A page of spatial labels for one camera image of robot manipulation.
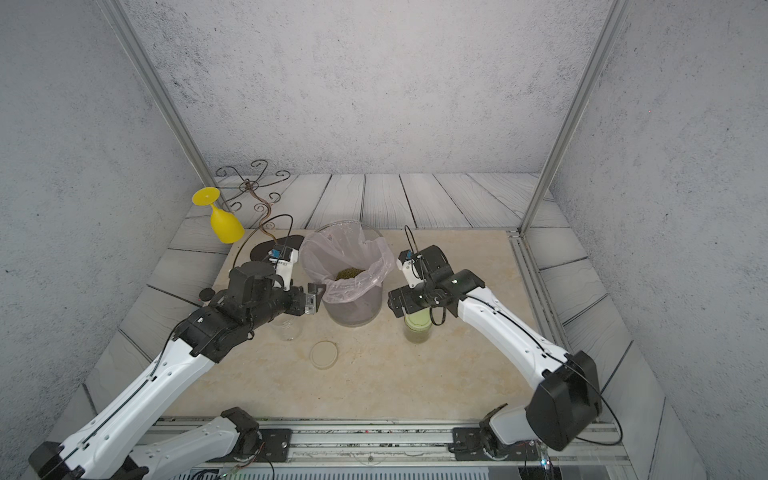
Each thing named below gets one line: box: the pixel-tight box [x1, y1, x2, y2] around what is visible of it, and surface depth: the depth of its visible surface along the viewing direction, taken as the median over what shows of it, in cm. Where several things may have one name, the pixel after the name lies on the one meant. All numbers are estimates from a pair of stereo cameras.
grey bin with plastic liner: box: [299, 220, 396, 327], surface depth 88 cm
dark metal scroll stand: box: [216, 159, 290, 246], surface depth 95 cm
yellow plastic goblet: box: [192, 186, 245, 244], surface depth 92 cm
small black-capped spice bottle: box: [199, 287, 215, 301], surface depth 92 cm
